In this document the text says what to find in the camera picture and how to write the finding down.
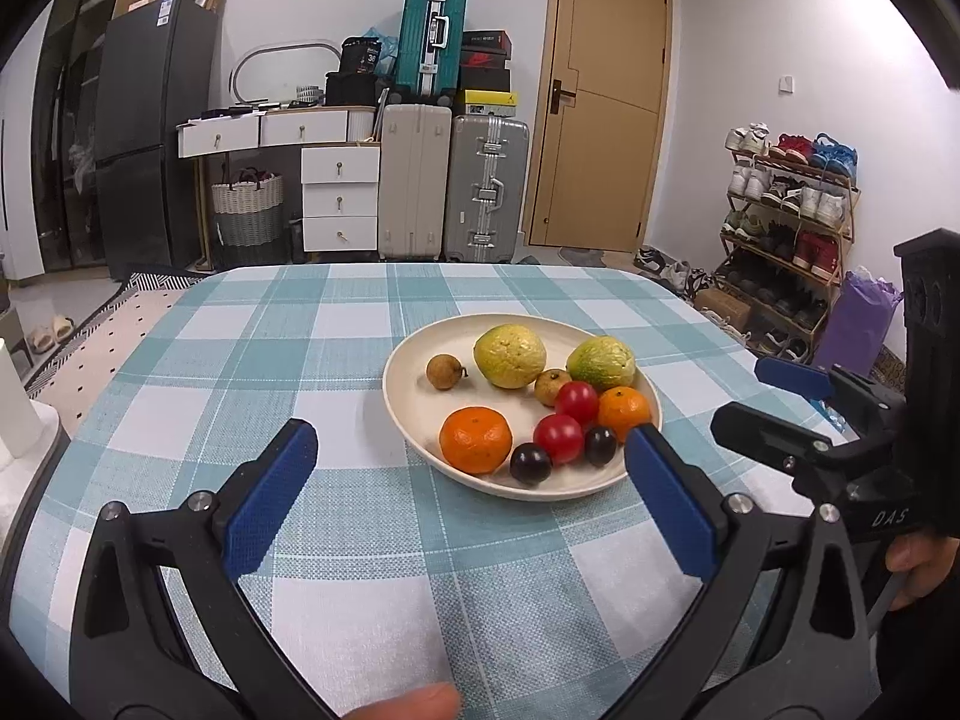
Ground woven laundry basket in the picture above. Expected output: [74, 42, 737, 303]
[212, 167, 285, 249]

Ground person's left hand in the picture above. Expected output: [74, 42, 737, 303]
[343, 683, 462, 720]

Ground cream round plate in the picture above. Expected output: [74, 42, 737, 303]
[382, 314, 626, 502]

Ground beige suitcase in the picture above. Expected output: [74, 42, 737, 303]
[377, 104, 452, 260]

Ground yellow-green guava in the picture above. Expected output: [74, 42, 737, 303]
[473, 323, 547, 390]

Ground white cylinder bin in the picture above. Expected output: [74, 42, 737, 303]
[0, 343, 62, 484]

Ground teal plaid tablecloth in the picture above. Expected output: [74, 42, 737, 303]
[10, 263, 825, 718]

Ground white drawer desk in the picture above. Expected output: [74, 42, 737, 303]
[178, 106, 381, 255]

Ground yellow black box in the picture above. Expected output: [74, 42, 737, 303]
[462, 89, 517, 119]

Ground dotted floor rug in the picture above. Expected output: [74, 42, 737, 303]
[26, 270, 203, 439]

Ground dark purple plum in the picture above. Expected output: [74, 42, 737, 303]
[509, 442, 553, 486]

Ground orange tangerine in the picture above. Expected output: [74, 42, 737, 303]
[597, 387, 652, 444]
[438, 406, 514, 476]

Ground black refrigerator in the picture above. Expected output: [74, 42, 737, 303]
[94, 0, 218, 281]

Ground black shoe boxes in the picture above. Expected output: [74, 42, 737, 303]
[459, 29, 512, 93]

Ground teal suitcase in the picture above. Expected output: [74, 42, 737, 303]
[394, 0, 467, 106]

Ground wooden shoe rack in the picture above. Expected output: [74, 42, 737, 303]
[713, 135, 859, 362]

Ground wooden door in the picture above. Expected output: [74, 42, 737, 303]
[524, 0, 674, 252]

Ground green guava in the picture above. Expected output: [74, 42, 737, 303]
[566, 337, 636, 392]

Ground small brown longan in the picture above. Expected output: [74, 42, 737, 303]
[534, 369, 571, 408]

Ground brown russet fruit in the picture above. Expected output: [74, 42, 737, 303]
[425, 355, 467, 392]

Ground silver suitcase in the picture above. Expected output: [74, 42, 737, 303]
[443, 114, 529, 263]

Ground red tomato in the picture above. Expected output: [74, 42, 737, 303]
[534, 415, 584, 465]
[553, 380, 599, 429]

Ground purple plastic bag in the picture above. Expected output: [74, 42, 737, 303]
[812, 266, 903, 376]

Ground person's right hand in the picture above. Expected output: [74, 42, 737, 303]
[885, 532, 958, 611]

